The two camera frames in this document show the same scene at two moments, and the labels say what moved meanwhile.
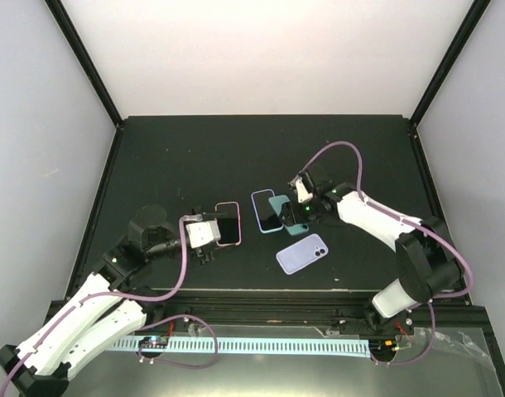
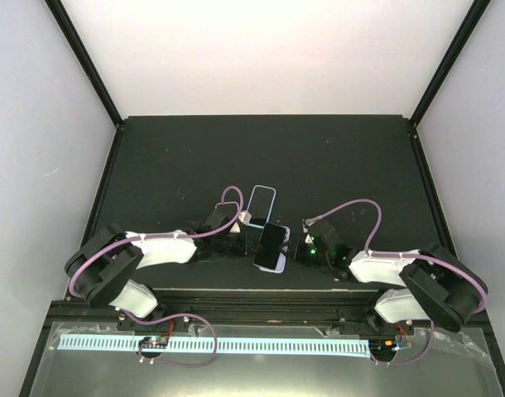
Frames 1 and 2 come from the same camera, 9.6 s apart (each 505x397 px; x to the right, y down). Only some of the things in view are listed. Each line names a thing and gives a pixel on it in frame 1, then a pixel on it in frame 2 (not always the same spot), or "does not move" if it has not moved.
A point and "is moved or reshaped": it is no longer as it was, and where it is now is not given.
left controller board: (156, 341) does not move
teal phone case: (277, 202) to (271, 249)
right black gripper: (287, 209) to (295, 253)
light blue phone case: (268, 219) is moved or reshaped
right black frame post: (465, 31) does not move
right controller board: (382, 346) does not move
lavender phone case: (301, 253) is moved or reshaped
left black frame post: (78, 47) does not move
